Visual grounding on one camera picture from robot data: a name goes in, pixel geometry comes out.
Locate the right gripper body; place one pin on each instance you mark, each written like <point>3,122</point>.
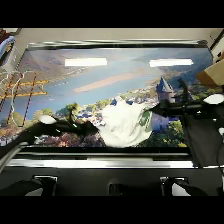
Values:
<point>163,110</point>

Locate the white T-shirt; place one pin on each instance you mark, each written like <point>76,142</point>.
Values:
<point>123,125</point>

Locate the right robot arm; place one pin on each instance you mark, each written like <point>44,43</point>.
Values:
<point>200,108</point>

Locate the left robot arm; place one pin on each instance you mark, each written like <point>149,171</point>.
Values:
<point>40,128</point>

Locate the cardboard box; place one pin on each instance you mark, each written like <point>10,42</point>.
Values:
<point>211,75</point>

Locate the wooden hanger rack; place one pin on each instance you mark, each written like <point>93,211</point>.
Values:
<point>30,83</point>

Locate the silver frame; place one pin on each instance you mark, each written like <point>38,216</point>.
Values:
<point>100,163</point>

